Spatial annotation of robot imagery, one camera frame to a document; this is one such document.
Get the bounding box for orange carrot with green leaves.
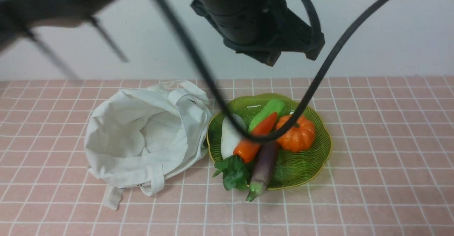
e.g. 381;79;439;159
207;115;277;191

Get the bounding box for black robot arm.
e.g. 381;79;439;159
191;0;325;67

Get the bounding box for blurred dark robot arm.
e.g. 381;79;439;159
0;0;128;80

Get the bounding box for white cloth tote bag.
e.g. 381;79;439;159
84;80;212;210

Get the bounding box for white radish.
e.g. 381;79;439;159
221;117;243;159

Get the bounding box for green cucumber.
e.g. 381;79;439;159
248;99;286;135

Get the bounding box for purple eggplant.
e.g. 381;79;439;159
246;142;279;202

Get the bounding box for orange pumpkin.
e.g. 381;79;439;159
277;115;316;153

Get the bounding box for green ribbed plastic basket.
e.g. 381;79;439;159
206;93;332;190

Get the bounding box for black cable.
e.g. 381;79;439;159
144;0;411;144

